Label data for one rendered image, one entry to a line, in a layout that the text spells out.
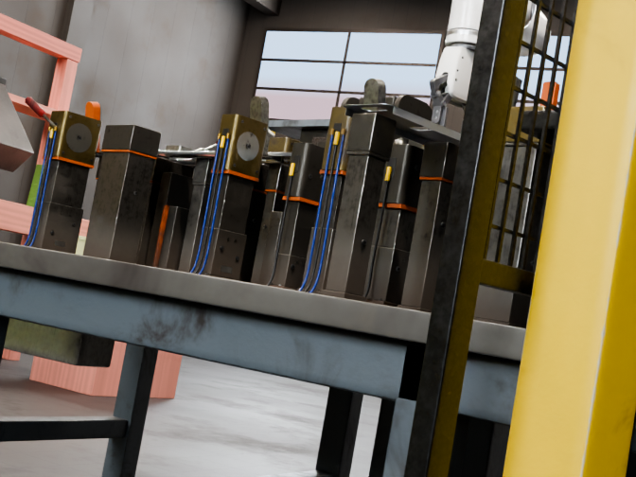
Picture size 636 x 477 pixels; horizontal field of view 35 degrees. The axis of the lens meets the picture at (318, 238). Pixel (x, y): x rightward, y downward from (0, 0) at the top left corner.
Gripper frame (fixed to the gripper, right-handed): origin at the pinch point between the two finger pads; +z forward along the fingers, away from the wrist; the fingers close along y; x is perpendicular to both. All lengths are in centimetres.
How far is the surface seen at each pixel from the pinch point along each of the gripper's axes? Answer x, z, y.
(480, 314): 25.8, 34.5, 17.2
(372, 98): -5.2, -1.3, 18.0
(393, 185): 8.7, 15.5, 23.9
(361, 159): 16.2, 14.5, 40.5
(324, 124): -63, -8, -26
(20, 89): -890, -130, -362
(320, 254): -4.6, 28.6, 25.0
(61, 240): -102, 33, 19
